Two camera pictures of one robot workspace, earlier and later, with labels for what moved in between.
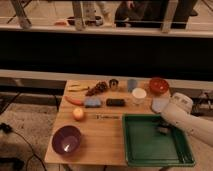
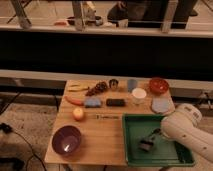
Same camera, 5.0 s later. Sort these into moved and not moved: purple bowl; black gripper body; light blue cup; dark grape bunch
Moved: black gripper body
Not moved: dark grape bunch; light blue cup; purple bowl
